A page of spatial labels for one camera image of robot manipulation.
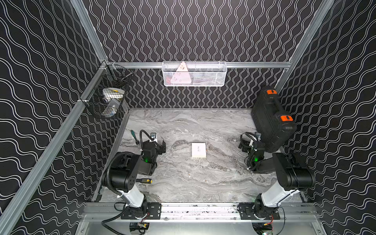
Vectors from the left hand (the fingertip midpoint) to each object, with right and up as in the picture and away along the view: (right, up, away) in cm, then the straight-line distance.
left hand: (155, 139), depth 94 cm
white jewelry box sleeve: (+28, -7, -1) cm, 29 cm away
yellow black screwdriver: (-4, -23, -11) cm, 25 cm away
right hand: (+62, -1, +2) cm, 62 cm away
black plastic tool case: (+71, +9, -10) cm, 72 cm away
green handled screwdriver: (-18, +3, +10) cm, 21 cm away
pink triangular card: (+17, +40, -4) cm, 43 cm away
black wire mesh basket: (-24, +25, -12) cm, 36 cm away
